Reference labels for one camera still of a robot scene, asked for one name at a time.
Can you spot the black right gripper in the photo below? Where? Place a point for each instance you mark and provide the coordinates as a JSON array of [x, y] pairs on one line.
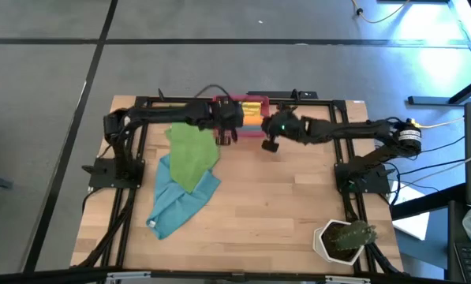
[[288, 126]]

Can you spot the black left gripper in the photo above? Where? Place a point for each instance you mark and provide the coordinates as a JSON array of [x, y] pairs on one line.
[[227, 116]]

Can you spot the orange microfiber towel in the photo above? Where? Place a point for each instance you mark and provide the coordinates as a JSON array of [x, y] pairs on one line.
[[252, 119]]

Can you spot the yellow microfiber towel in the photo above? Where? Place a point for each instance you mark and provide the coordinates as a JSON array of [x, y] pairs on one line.
[[251, 107]]

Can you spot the red plastic basket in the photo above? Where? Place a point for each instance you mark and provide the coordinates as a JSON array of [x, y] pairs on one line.
[[264, 103]]

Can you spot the green microfiber towel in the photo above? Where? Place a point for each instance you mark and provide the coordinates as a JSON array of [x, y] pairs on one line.
[[191, 154]]

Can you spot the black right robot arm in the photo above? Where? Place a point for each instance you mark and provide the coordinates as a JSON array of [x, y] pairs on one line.
[[353, 130]]

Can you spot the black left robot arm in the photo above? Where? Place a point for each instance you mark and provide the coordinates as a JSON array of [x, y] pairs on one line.
[[160, 112]]

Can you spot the black bar with clamp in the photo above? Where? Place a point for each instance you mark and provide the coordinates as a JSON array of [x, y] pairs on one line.
[[290, 94]]

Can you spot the white hexagonal plant pot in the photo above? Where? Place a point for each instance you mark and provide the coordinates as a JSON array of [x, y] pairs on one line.
[[320, 244]]

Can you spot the green cactus plant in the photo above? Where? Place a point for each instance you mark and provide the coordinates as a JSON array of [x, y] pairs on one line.
[[353, 236]]

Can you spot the black desk leg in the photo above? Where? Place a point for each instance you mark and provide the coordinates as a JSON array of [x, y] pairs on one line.
[[428, 101]]

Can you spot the white paper sheet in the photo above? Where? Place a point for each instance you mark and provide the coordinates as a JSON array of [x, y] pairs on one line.
[[412, 229]]

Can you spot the black aluminium table frame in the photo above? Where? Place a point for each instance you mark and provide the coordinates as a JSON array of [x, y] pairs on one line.
[[339, 105]]

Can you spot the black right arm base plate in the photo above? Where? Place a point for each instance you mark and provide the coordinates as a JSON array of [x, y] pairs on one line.
[[379, 186]]

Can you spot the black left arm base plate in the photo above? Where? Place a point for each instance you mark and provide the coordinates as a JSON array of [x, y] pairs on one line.
[[101, 179]]

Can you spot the black camera rig beam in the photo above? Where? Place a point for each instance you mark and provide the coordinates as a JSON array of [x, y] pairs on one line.
[[61, 275]]

